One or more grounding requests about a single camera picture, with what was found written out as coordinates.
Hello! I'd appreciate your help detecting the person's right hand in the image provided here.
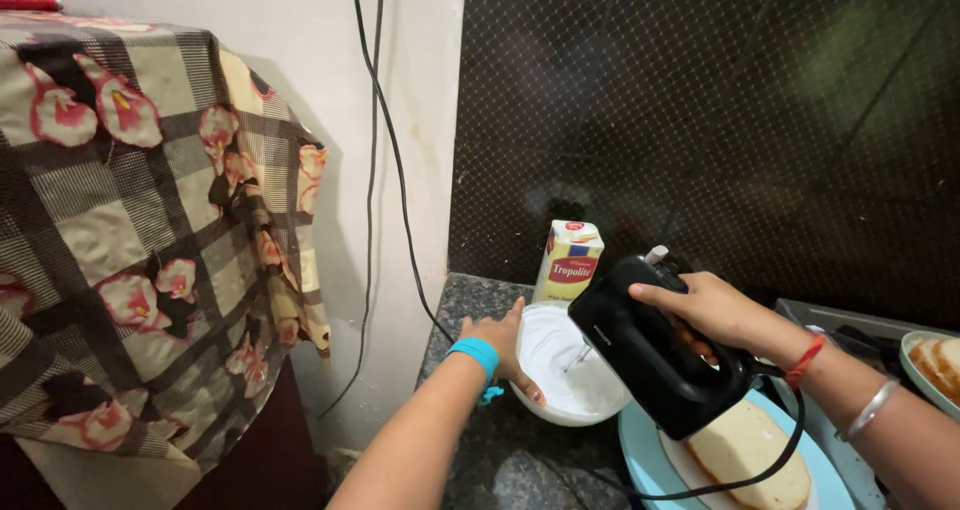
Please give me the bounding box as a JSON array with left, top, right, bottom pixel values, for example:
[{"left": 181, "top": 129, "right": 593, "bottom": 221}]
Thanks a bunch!
[{"left": 628, "top": 272, "right": 817, "bottom": 368}]

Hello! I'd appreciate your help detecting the person's left hand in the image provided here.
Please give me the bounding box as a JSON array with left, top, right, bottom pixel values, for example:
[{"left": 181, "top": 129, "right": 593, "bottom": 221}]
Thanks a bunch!
[{"left": 453, "top": 296, "right": 549, "bottom": 408}]

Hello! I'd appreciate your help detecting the white mixing bowl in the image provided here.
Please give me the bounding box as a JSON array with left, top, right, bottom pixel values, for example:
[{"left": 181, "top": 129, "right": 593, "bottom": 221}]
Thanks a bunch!
[{"left": 509, "top": 301, "right": 636, "bottom": 429}]

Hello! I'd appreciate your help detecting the black hand mixer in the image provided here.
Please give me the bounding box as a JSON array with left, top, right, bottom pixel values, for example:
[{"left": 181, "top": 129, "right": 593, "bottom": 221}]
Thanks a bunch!
[{"left": 562, "top": 245, "right": 760, "bottom": 442}]

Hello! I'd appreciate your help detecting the blue wristband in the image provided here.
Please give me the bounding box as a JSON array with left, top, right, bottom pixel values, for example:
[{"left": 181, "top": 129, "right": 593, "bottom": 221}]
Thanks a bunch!
[{"left": 446, "top": 336, "right": 506, "bottom": 406}]

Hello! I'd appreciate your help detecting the white whipped cream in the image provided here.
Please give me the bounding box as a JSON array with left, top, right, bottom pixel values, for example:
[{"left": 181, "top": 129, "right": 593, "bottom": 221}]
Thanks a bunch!
[{"left": 516, "top": 307, "right": 632, "bottom": 418}]

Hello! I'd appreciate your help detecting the steel stove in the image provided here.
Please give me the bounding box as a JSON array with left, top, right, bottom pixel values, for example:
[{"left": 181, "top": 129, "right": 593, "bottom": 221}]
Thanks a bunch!
[{"left": 757, "top": 297, "right": 960, "bottom": 510}]

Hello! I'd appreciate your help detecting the yellow cream carton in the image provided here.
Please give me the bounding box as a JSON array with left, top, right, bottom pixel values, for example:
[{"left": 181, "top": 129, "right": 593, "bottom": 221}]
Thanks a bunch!
[{"left": 531, "top": 219, "right": 606, "bottom": 305}]

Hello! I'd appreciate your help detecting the sponge cake layer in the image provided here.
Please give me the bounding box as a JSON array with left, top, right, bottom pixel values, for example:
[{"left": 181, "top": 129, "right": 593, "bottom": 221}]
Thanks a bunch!
[
  {"left": 936, "top": 336, "right": 960, "bottom": 382},
  {"left": 906, "top": 338, "right": 955, "bottom": 403},
  {"left": 685, "top": 398, "right": 813, "bottom": 510}
]

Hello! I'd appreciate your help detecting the light blue round plate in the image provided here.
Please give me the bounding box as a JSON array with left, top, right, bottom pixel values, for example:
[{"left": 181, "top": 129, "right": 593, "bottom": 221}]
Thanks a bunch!
[{"left": 618, "top": 388, "right": 857, "bottom": 510}]

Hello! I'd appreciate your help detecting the silver bangle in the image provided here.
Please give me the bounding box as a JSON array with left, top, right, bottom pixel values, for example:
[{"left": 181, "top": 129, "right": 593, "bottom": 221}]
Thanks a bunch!
[{"left": 834, "top": 378, "right": 901, "bottom": 444}]

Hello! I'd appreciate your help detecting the green plate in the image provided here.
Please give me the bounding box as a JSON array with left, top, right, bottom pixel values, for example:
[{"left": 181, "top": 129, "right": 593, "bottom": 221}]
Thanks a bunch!
[{"left": 899, "top": 330, "right": 960, "bottom": 422}]

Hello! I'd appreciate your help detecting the dark maroon fridge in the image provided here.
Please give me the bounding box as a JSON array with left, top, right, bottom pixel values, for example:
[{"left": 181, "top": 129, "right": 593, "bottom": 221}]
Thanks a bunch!
[{"left": 0, "top": 356, "right": 329, "bottom": 510}]

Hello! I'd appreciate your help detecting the floral checked cloth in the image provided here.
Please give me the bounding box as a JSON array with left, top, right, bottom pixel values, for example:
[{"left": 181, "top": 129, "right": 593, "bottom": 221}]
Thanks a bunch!
[{"left": 0, "top": 11, "right": 332, "bottom": 475}]

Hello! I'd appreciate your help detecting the red thread bracelet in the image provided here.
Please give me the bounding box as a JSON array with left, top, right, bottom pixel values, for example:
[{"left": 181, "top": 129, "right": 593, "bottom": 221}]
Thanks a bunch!
[{"left": 783, "top": 333, "right": 827, "bottom": 390}]

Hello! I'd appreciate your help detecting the black mixer cord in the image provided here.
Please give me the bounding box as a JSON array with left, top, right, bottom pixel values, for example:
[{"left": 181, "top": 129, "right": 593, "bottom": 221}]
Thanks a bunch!
[{"left": 525, "top": 360, "right": 808, "bottom": 502}]

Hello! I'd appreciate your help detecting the black wall cable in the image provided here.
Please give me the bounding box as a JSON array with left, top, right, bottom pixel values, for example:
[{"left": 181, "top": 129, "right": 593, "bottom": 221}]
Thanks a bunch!
[
  {"left": 317, "top": 0, "right": 387, "bottom": 421},
  {"left": 347, "top": 0, "right": 457, "bottom": 345}
]

